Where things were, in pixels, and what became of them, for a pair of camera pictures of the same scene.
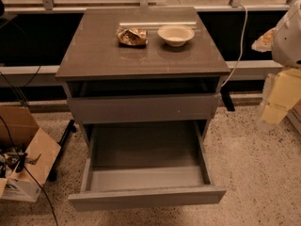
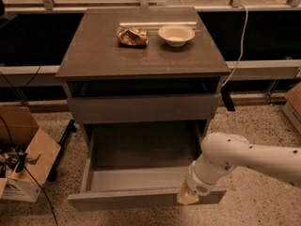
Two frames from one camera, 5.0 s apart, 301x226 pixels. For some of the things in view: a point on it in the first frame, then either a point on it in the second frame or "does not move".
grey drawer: (145, 164) does not move
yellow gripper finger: (263, 43) to (184, 197)
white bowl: (176, 35) does not move
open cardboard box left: (26, 154) does not move
